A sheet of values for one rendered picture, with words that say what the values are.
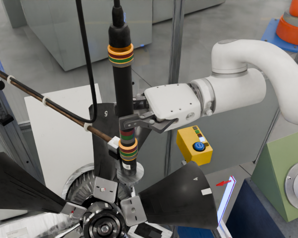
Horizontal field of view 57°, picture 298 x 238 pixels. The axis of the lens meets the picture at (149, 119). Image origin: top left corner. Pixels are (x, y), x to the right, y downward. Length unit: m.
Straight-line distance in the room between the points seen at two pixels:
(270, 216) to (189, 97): 0.79
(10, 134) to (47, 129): 0.33
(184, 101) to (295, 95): 0.20
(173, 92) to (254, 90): 0.18
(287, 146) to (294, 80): 0.69
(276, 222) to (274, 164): 0.23
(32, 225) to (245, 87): 0.76
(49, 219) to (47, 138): 0.28
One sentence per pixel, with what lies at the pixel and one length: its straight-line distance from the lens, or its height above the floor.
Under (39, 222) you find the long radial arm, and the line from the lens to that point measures 1.00.
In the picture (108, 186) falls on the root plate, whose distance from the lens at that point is 0.85.
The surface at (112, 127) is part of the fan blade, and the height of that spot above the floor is 1.38.
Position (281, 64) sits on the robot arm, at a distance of 0.56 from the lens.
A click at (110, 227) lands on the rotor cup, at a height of 1.22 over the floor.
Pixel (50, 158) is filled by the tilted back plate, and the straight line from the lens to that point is 1.06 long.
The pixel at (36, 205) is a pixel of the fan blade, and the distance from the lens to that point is 0.88.
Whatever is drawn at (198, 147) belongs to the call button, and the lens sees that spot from 1.19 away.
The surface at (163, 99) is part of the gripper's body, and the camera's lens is 0.57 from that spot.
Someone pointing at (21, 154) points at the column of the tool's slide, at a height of 0.95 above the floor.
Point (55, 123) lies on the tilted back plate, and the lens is 1.05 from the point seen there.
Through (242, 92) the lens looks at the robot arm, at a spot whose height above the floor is 1.61.
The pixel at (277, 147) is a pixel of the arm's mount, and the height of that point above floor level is 1.15.
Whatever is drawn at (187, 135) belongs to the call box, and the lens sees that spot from 1.24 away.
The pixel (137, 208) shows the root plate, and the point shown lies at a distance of 0.90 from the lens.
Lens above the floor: 1.97
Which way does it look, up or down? 44 degrees down
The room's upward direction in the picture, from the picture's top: straight up
